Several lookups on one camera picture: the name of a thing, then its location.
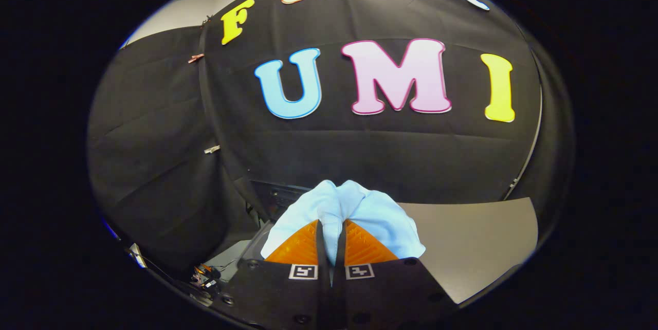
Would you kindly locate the black backdrop cloth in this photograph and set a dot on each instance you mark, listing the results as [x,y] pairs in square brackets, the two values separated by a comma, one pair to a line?
[360,155]

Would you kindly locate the copper clip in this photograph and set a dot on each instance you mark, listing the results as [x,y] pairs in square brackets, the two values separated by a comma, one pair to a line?
[195,57]

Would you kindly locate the white clip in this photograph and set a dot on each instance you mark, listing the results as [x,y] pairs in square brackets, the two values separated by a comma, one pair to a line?
[212,149]

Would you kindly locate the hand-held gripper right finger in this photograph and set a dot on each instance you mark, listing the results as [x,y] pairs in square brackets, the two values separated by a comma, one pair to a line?
[385,299]

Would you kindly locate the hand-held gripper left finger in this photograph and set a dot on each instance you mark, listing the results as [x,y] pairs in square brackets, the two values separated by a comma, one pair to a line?
[277,299]

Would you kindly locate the light blue shirt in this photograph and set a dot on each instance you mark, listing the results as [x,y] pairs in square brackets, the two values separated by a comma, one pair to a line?
[375,217]

